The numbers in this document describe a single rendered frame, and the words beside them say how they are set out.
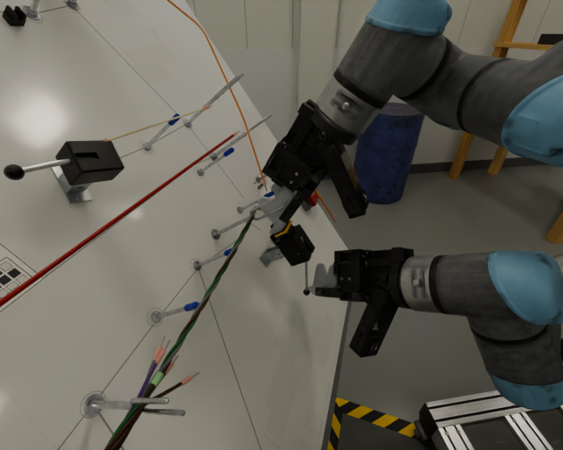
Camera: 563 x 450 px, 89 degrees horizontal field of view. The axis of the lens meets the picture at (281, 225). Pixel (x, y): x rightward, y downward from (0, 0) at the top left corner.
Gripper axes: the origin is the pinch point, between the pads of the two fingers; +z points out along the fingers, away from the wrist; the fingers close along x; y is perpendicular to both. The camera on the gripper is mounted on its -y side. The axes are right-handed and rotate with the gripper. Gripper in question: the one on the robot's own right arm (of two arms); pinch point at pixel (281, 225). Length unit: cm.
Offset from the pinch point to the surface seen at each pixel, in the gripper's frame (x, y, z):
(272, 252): 0.9, -1.6, 5.9
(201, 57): -20.6, 34.9, -8.6
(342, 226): -180, -47, 99
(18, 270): 29.7, 17.7, -0.4
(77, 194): 20.6, 21.2, -2.3
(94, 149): 20.1, 19.9, -9.4
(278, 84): -237, 77, 48
